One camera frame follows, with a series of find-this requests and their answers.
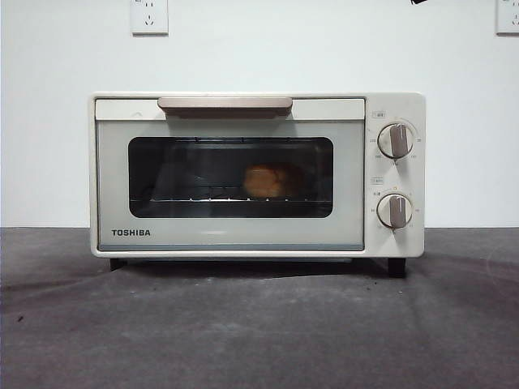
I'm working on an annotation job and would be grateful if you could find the cream oven dial knob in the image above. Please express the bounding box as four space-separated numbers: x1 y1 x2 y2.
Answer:
375 192 414 231
376 122 416 160

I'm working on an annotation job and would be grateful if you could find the metal wire oven rack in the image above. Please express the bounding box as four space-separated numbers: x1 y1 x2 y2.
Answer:
130 190 332 203

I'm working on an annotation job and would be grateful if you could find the white wall socket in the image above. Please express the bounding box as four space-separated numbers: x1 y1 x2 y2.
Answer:
129 0 169 36
495 0 519 36

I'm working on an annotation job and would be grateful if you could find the golden orange bread loaf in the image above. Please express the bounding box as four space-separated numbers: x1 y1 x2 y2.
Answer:
242 162 306 199

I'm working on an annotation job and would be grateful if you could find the cream Toshiba toaster oven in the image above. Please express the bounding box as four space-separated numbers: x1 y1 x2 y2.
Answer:
88 90 427 279

